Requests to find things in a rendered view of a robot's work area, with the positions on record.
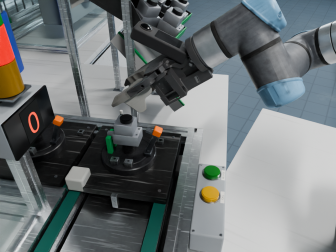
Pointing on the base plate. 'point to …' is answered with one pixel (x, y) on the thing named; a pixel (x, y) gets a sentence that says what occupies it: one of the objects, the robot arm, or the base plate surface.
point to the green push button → (211, 172)
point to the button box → (208, 214)
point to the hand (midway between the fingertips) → (119, 90)
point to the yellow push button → (210, 194)
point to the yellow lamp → (10, 80)
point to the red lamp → (5, 47)
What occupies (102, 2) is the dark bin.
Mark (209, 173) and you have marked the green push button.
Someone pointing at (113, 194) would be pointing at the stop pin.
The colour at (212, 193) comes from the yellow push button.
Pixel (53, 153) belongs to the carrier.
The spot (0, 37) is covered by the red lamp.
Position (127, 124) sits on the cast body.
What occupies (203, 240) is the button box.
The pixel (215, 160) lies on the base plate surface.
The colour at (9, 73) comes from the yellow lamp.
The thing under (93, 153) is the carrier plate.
